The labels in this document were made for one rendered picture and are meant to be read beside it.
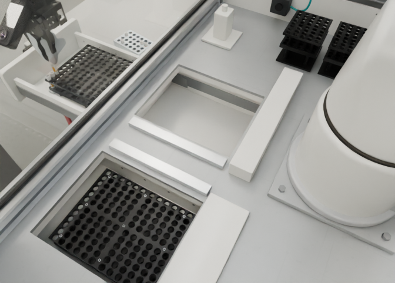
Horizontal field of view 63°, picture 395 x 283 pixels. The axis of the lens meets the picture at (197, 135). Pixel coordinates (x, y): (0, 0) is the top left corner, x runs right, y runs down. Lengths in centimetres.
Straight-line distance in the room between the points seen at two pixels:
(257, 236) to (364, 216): 19
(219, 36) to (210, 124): 25
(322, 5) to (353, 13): 8
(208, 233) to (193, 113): 41
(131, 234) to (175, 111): 39
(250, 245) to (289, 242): 7
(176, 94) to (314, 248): 56
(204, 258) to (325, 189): 24
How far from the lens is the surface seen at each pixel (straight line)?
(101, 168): 81
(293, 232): 62
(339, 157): 52
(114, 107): 73
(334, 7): 100
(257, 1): 106
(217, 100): 92
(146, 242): 64
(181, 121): 88
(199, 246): 57
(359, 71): 45
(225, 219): 59
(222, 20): 90
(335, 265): 63
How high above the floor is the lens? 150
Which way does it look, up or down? 53 degrees down
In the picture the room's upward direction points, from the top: 1 degrees clockwise
